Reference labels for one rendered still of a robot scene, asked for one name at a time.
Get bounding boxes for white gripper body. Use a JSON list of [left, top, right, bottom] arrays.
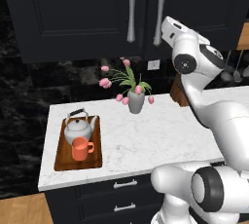
[[160, 15, 192, 45]]

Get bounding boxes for dark cabinet door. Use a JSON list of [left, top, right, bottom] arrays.
[[144, 0, 249, 60], [1, 0, 149, 64]]

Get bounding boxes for white kettle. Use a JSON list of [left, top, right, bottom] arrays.
[[63, 107, 99, 146]]

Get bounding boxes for brown wooden tray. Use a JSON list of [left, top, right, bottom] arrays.
[[53, 114, 104, 172]]

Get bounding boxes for orange mug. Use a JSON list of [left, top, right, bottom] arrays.
[[71, 136, 96, 163]]

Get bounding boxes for pink tulip bunch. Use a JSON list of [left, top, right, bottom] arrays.
[[98, 57, 156, 106]]

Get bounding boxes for brown wooden block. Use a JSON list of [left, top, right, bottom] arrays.
[[169, 73, 191, 108]]

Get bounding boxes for grey hanging ladle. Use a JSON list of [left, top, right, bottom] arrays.
[[221, 50, 235, 84]]

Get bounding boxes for wooden shelf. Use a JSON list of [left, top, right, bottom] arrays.
[[235, 21, 249, 52]]

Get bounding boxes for grey vase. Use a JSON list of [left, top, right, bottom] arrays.
[[126, 89, 146, 115]]

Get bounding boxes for grey hanging spoon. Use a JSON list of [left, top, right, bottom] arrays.
[[232, 50, 243, 84]]

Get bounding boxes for dark drawer front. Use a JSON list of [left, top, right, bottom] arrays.
[[78, 194, 165, 221], [75, 172, 158, 201]]

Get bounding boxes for silver cabinet door handle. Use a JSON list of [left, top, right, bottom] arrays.
[[126, 0, 139, 44], [153, 0, 168, 47]]

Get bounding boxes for white wall socket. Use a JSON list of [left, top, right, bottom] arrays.
[[147, 58, 161, 71]]

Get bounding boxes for silver drawer handle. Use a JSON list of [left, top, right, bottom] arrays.
[[113, 178, 139, 190], [113, 202, 137, 213]]

